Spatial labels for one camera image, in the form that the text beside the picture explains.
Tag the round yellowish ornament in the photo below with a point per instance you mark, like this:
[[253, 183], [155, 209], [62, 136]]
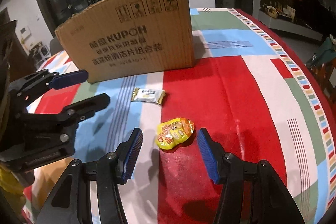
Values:
[[271, 12]]

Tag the brown cardboard box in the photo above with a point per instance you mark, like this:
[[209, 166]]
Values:
[[131, 37]]

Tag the yellow snack packet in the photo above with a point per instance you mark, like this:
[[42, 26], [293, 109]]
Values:
[[173, 134]]

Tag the colourful patchwork tablecloth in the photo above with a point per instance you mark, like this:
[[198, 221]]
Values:
[[236, 95]]

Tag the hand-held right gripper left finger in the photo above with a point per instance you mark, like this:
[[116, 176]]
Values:
[[132, 153]]

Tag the shoe rack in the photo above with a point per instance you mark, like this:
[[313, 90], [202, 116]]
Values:
[[39, 52]]

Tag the white low cabinet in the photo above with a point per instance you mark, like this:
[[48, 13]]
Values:
[[288, 27]]

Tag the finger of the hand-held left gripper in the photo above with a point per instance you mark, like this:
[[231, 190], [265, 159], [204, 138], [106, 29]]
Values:
[[89, 104], [71, 79]]

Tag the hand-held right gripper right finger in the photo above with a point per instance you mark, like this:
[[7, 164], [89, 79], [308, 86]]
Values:
[[207, 155]]

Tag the white wall intercom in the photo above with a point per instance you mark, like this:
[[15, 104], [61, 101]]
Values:
[[25, 32]]

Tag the grey chair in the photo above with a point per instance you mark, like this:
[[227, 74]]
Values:
[[55, 45]]

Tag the wooden chair with green cloth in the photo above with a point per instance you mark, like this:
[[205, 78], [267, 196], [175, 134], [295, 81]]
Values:
[[323, 74]]

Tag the white gold snack packet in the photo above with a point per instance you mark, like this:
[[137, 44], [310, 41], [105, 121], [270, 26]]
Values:
[[147, 96]]

